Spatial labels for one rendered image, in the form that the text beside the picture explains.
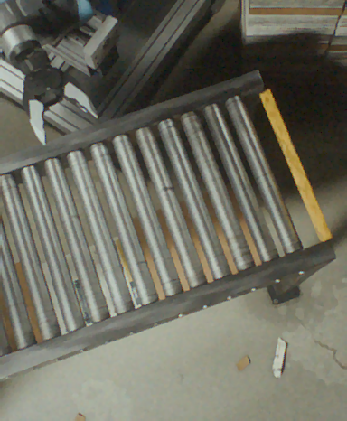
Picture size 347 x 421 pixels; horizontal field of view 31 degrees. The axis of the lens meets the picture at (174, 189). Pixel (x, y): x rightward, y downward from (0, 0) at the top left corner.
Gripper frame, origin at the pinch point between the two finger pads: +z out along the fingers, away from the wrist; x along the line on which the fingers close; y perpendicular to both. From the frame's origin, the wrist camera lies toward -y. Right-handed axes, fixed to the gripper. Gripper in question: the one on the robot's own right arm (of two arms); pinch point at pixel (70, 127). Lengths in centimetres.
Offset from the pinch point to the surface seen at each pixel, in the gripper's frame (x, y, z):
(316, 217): -48, 35, 36
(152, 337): -5, 124, 36
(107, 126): -15.0, 41.9, -13.7
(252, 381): -28, 120, 68
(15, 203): 15.7, 46.3, -7.3
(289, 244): -39, 39, 38
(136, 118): -22.8, 40.8, -11.3
